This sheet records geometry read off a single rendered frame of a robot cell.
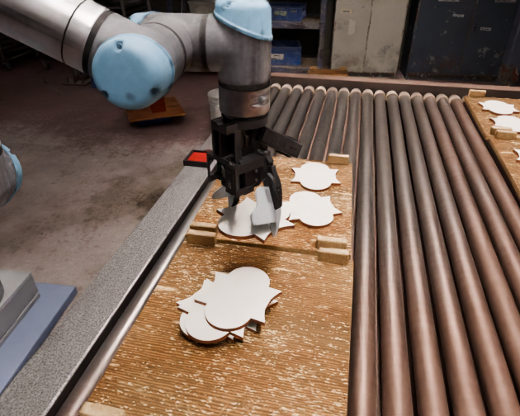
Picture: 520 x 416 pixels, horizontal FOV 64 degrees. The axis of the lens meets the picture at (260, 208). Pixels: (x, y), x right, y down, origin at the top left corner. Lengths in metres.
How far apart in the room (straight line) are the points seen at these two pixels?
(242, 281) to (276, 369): 0.16
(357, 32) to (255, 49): 4.83
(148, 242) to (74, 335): 0.26
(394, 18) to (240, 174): 4.86
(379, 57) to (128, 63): 5.09
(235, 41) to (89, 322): 0.52
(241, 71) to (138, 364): 0.45
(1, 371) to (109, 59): 0.57
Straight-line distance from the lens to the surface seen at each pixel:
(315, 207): 0.97
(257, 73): 0.59
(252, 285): 0.73
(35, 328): 0.89
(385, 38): 5.44
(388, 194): 1.11
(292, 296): 0.76
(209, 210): 0.98
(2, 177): 0.87
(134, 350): 0.70
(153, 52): 0.47
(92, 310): 0.81
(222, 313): 0.68
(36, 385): 0.74
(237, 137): 0.62
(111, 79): 0.47
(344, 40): 5.40
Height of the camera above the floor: 1.47
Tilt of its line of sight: 33 degrees down
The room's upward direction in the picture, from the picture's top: straight up
